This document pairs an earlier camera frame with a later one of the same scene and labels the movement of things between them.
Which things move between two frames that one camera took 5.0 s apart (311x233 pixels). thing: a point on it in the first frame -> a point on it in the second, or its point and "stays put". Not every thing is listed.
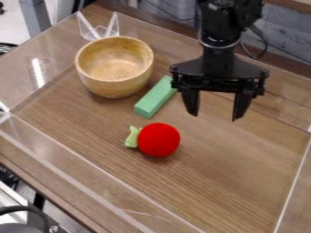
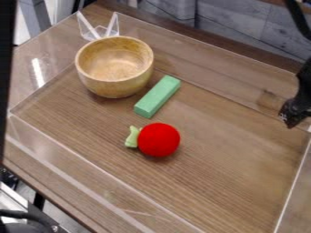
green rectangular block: x=155 y=97 stays put
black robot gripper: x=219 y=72 -> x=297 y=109
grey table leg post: x=35 y=14 stays put
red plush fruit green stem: x=155 y=139 stays put
